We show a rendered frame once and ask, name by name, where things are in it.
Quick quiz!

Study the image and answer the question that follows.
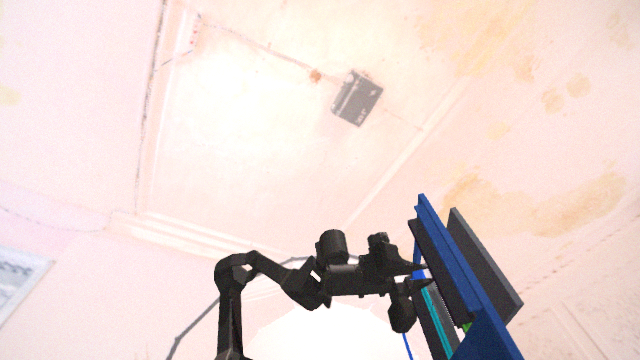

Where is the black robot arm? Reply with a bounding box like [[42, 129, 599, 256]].
[[213, 229, 402, 360]]

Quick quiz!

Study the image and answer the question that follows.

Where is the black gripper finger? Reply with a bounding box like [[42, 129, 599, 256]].
[[394, 256, 427, 277], [403, 277, 434, 298]]

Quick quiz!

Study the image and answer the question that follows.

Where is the blue network cable plug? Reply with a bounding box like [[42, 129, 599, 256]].
[[402, 268, 432, 360]]

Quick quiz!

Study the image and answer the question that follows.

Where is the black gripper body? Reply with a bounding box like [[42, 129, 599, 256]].
[[352, 260, 418, 334]]

